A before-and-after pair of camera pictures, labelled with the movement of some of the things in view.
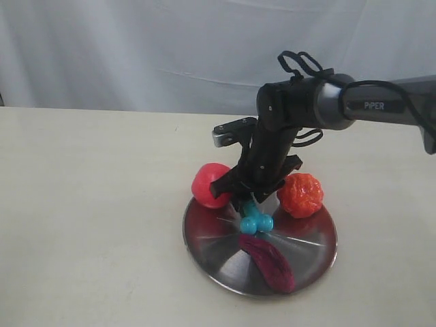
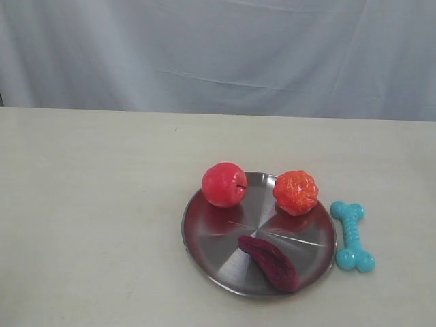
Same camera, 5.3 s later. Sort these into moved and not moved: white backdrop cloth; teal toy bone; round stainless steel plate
Moved: teal toy bone
Not moved: white backdrop cloth; round stainless steel plate
